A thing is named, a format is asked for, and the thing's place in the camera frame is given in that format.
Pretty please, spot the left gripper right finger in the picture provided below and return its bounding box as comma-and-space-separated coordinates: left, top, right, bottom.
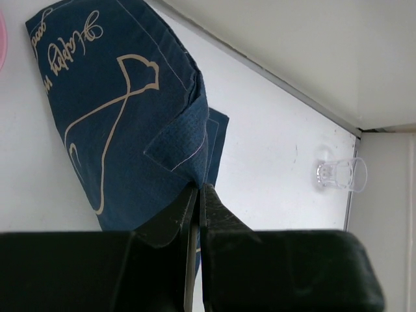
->
200, 185, 385, 311

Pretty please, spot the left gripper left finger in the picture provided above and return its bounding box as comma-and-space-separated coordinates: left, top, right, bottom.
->
1, 187, 198, 311

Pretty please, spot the navy blue cloth placemat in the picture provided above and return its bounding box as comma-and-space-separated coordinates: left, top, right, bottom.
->
26, 1, 229, 231

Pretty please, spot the aluminium corner rail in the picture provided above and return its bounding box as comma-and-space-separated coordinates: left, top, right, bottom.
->
343, 129, 363, 232

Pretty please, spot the pink plastic plate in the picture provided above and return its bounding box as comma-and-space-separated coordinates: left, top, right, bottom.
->
0, 12, 8, 70

